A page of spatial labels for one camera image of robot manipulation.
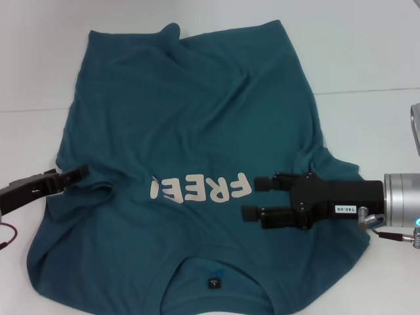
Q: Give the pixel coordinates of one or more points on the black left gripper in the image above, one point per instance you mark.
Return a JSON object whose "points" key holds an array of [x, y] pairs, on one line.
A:
{"points": [[26, 192]]}

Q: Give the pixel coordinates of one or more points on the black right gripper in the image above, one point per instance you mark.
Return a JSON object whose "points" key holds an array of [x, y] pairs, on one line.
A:
{"points": [[334, 197]]}

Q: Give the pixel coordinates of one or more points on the teal t-shirt with white lettering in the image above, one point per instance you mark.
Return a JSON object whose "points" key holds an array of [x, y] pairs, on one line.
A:
{"points": [[197, 115]]}

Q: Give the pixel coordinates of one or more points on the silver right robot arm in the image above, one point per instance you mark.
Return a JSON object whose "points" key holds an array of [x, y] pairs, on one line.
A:
{"points": [[402, 200]]}

